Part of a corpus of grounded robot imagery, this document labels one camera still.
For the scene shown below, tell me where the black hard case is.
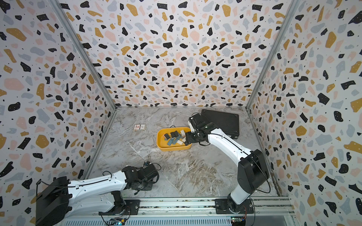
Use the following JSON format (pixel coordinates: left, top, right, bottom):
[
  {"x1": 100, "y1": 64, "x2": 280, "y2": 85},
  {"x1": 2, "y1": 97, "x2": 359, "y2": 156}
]
[{"x1": 201, "y1": 109, "x2": 240, "y2": 139}]

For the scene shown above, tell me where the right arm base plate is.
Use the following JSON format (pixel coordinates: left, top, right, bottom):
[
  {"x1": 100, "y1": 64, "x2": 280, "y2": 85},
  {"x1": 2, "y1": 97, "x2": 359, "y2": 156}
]
[{"x1": 215, "y1": 199, "x2": 255, "y2": 214}]

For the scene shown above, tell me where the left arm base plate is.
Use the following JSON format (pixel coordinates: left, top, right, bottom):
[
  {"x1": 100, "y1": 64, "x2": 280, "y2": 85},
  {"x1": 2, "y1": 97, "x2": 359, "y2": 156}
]
[{"x1": 99, "y1": 199, "x2": 140, "y2": 216}]

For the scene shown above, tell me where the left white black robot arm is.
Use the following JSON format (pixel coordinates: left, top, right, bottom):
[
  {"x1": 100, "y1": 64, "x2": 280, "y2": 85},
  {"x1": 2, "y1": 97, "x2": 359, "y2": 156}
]
[{"x1": 35, "y1": 161, "x2": 162, "y2": 226}]

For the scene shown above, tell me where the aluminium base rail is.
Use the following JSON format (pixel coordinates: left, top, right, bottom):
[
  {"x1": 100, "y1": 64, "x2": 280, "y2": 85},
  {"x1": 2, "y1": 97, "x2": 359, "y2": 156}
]
[{"x1": 58, "y1": 196, "x2": 298, "y2": 226}]

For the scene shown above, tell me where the yellow plastic storage box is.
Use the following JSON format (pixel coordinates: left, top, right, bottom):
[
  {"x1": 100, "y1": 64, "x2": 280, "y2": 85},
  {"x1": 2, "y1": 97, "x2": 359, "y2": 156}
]
[{"x1": 156, "y1": 127, "x2": 191, "y2": 152}]

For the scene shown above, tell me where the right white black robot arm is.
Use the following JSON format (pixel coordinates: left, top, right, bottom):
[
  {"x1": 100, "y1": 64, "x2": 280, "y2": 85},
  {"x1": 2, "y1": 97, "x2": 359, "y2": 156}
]
[{"x1": 185, "y1": 113, "x2": 269, "y2": 213}]

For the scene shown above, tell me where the white eraser bottom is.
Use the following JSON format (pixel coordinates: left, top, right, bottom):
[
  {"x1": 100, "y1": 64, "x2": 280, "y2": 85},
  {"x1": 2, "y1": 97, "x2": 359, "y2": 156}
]
[{"x1": 180, "y1": 130, "x2": 186, "y2": 137}]

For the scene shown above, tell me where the small card box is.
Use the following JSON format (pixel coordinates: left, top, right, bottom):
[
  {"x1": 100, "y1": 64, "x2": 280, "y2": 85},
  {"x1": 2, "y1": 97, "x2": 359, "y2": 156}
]
[{"x1": 133, "y1": 124, "x2": 146, "y2": 132}]

